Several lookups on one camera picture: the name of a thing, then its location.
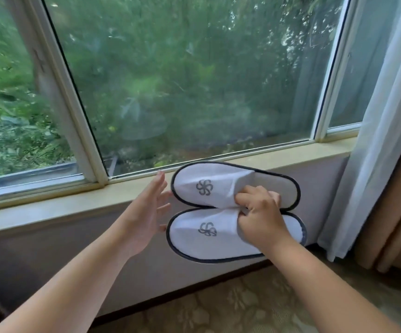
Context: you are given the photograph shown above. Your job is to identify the person's left hand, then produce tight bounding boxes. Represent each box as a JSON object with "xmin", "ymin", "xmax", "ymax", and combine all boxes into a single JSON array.
[{"xmin": 119, "ymin": 171, "xmax": 173, "ymax": 256}]

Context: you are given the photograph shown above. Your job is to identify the person's right hand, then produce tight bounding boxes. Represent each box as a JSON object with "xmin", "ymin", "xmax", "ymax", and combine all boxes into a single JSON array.
[{"xmin": 235, "ymin": 186, "xmax": 291, "ymax": 256}]

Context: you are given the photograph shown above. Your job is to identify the white slipper with dark trim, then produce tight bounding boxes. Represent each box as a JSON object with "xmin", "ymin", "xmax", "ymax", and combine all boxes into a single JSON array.
[
  {"xmin": 166, "ymin": 207, "xmax": 308, "ymax": 264},
  {"xmin": 170, "ymin": 161, "xmax": 302, "ymax": 213}
]

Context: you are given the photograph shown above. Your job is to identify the person's left forearm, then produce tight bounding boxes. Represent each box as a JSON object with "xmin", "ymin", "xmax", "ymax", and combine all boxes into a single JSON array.
[{"xmin": 0, "ymin": 218, "xmax": 136, "ymax": 333}]

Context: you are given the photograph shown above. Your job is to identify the person's right forearm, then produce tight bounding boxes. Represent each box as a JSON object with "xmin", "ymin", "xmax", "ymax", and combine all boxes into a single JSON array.
[{"xmin": 262, "ymin": 235, "xmax": 401, "ymax": 333}]

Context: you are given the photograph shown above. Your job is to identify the beige window sill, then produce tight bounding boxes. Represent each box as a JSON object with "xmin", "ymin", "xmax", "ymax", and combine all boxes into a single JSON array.
[{"xmin": 0, "ymin": 137, "xmax": 359, "ymax": 237}]

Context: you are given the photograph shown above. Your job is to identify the green trees outside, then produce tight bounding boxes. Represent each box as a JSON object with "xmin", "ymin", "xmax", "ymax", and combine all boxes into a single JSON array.
[{"xmin": 0, "ymin": 0, "xmax": 390, "ymax": 188}]

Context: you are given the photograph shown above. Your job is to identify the sheer white curtain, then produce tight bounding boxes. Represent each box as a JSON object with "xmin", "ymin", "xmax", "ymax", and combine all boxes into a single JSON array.
[{"xmin": 317, "ymin": 0, "xmax": 401, "ymax": 262}]

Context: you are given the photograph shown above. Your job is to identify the beige drape curtain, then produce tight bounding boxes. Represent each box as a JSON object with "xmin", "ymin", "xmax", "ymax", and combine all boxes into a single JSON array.
[{"xmin": 355, "ymin": 109, "xmax": 401, "ymax": 274}]

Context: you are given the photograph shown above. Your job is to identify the white window frame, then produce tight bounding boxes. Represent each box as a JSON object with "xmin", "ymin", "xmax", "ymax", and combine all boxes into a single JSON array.
[{"xmin": 0, "ymin": 0, "xmax": 373, "ymax": 205}]

